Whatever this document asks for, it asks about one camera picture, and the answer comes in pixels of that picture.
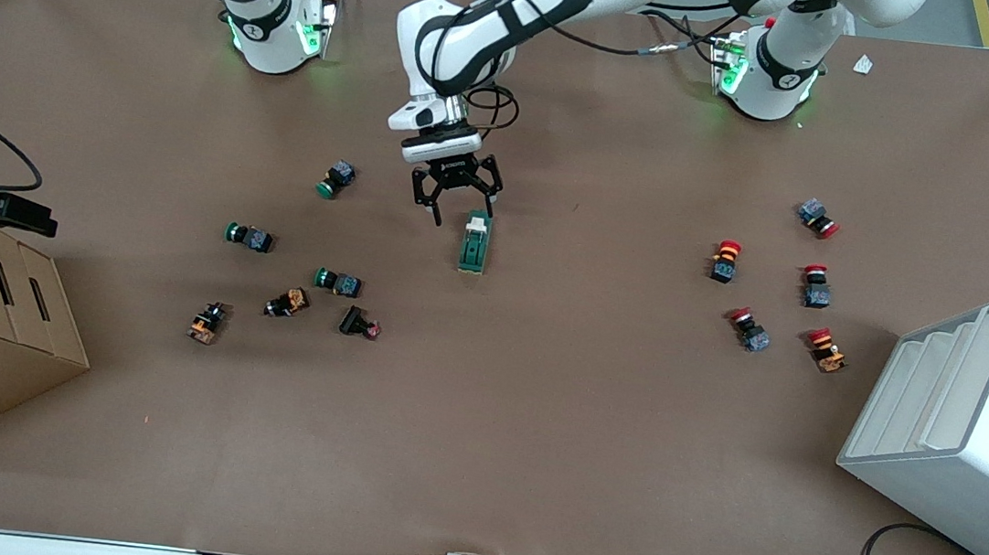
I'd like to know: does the black orange selector switch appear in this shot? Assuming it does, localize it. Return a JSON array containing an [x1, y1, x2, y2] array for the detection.
[[186, 299, 231, 347], [263, 284, 313, 321]]

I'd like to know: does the green push button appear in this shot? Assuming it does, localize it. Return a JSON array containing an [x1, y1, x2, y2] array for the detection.
[[312, 265, 365, 299], [223, 220, 277, 255], [314, 157, 357, 203]]

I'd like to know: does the red push button grey block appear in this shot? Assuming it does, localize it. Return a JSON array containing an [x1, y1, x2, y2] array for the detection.
[[723, 305, 775, 355], [795, 197, 843, 241], [799, 263, 835, 311]]

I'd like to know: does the red push button orange block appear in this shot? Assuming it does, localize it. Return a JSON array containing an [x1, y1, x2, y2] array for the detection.
[[802, 326, 851, 376], [707, 238, 745, 286]]

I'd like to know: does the brown paper table cover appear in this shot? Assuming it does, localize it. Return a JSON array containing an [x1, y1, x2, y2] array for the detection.
[[0, 0, 989, 555]]

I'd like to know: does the green load switch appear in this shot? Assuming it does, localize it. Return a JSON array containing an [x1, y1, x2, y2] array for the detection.
[[456, 210, 495, 276]]

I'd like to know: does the white stepped bin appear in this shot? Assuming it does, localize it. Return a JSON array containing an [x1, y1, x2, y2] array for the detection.
[[826, 269, 989, 555]]

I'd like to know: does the black switch with red tip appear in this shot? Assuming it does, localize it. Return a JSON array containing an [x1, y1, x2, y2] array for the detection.
[[337, 303, 385, 342]]

